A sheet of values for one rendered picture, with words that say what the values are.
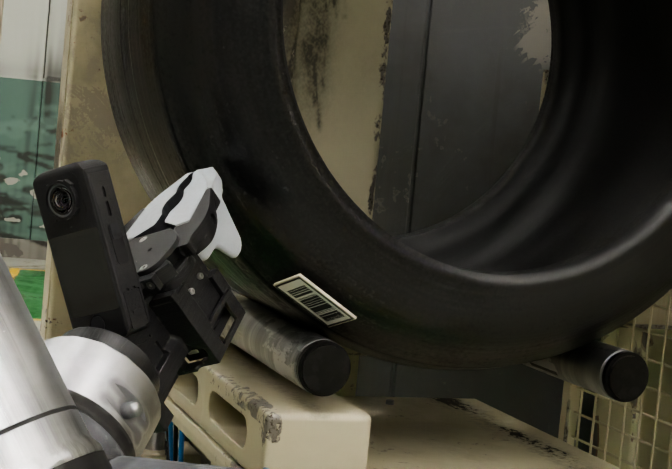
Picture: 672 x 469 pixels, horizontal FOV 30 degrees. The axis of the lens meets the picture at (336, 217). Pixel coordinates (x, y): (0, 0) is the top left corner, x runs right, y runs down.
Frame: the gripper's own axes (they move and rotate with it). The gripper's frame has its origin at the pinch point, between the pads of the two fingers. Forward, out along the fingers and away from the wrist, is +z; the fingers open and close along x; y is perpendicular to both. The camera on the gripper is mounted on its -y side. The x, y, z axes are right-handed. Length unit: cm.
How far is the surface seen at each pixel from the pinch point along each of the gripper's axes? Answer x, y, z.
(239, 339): -12.7, 20.7, 7.6
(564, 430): -5, 66, 38
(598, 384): 14.9, 36.4, 11.2
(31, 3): -595, 149, 697
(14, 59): -616, 176, 667
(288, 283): 0.6, 11.9, 1.0
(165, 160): -6.3, 0.6, 5.3
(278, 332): -4.9, 17.8, 3.2
